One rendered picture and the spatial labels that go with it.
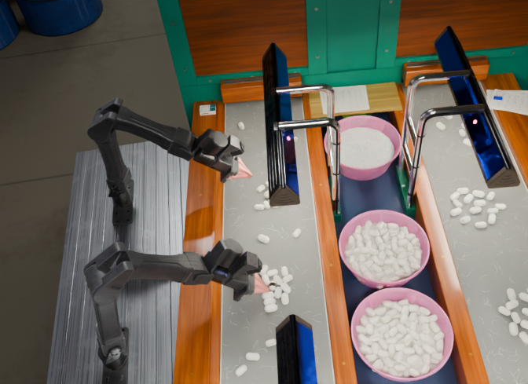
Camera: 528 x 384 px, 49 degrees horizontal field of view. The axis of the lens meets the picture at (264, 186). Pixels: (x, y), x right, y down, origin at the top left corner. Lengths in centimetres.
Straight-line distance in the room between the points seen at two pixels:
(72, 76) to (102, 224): 200
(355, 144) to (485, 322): 76
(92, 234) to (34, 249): 100
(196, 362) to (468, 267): 82
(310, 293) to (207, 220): 41
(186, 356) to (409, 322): 62
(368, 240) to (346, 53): 73
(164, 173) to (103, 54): 201
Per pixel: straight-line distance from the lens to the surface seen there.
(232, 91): 216
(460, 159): 206
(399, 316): 168
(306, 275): 173
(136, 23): 427
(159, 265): 146
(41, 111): 376
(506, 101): 227
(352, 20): 210
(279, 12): 205
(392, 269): 175
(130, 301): 187
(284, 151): 154
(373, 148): 207
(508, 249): 186
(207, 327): 165
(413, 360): 162
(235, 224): 186
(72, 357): 184
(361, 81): 225
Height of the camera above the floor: 221
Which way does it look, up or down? 49 degrees down
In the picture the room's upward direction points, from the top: 8 degrees counter-clockwise
